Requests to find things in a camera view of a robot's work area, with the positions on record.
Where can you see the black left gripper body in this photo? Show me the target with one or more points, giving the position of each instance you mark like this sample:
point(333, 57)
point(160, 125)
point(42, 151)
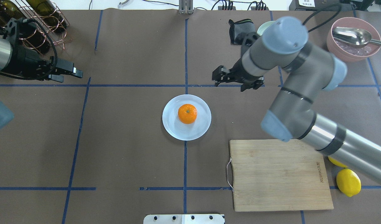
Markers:
point(26, 63)

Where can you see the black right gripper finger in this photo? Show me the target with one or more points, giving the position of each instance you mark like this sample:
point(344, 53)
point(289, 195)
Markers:
point(251, 85)
point(221, 75)

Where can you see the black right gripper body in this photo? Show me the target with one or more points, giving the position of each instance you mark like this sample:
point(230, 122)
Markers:
point(237, 72)

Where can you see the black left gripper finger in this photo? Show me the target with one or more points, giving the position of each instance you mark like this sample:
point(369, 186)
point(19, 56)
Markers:
point(57, 78)
point(64, 67)

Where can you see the orange fruit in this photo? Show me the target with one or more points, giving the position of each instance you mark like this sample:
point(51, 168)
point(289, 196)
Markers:
point(187, 113)

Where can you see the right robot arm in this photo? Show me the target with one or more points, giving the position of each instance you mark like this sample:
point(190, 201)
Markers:
point(311, 70)

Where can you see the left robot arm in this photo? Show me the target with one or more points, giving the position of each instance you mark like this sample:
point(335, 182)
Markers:
point(6, 47)

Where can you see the pale green plate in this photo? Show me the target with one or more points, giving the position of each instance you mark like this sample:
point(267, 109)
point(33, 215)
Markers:
point(263, 27)

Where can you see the light blue plate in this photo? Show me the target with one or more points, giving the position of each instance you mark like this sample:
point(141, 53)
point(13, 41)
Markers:
point(180, 130)

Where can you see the dark folded cloth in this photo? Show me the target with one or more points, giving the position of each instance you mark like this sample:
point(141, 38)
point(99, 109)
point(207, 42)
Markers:
point(239, 29)

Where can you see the dark green wine bottle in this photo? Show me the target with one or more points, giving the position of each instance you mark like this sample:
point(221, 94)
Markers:
point(38, 42)

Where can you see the wooden cutting board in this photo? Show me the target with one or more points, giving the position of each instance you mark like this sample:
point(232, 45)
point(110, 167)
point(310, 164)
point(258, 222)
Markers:
point(271, 175)

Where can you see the pink bowl with ice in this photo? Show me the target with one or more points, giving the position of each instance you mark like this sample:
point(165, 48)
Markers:
point(347, 52)

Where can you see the yellow lemon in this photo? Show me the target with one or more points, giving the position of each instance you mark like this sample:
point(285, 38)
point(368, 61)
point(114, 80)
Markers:
point(336, 162)
point(348, 182)

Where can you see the metal scoop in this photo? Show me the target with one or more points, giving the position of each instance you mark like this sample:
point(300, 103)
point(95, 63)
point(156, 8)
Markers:
point(354, 36)

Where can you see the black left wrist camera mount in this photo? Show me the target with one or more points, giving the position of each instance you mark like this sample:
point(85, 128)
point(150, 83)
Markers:
point(22, 28)

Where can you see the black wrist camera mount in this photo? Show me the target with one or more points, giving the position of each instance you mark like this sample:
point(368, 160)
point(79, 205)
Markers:
point(247, 40)
point(22, 28)

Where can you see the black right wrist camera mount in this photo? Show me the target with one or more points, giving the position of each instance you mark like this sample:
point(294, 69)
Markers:
point(247, 40)

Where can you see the copper wire bottle rack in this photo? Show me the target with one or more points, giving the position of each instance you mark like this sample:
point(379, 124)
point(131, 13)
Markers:
point(55, 40)

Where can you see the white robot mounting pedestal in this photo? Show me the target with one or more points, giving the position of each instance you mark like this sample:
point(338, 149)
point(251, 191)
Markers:
point(184, 219)

